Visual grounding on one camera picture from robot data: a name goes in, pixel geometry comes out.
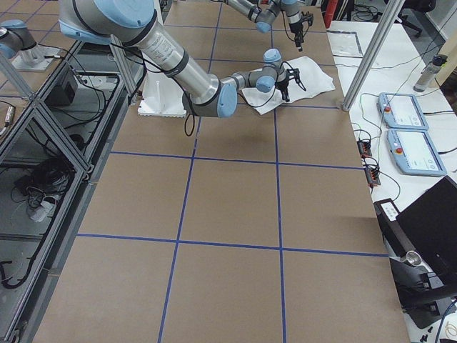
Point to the blue teach pendant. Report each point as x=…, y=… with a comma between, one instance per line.
x=401, y=111
x=414, y=153

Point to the aluminium frame post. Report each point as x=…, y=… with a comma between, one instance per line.
x=379, y=36

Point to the near orange circuit board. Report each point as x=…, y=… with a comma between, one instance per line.
x=372, y=175

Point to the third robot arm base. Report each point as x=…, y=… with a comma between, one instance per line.
x=18, y=43

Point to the black laptop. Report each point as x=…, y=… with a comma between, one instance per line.
x=430, y=225

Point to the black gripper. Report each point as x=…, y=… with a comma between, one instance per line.
x=284, y=84
x=295, y=29

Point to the far orange circuit board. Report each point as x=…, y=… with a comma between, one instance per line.
x=364, y=148

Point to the white printed t-shirt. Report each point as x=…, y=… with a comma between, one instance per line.
x=311, y=75

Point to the near blue teach pendant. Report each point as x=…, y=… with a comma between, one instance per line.
x=414, y=153

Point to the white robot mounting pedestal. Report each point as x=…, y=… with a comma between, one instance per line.
x=161, y=96

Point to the black monitor stand box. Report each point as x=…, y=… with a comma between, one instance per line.
x=424, y=295

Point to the grey water bottle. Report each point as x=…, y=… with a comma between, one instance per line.
x=429, y=73

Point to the far blue teach pendant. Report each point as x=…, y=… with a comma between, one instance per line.
x=401, y=111

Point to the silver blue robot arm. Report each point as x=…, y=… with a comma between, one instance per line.
x=135, y=24
x=264, y=18

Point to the plastic sleeve with paper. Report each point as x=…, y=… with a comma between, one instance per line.
x=345, y=44

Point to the red fire extinguisher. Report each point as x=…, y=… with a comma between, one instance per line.
x=329, y=12

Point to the orange circuit board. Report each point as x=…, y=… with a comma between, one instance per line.
x=372, y=175
x=364, y=148

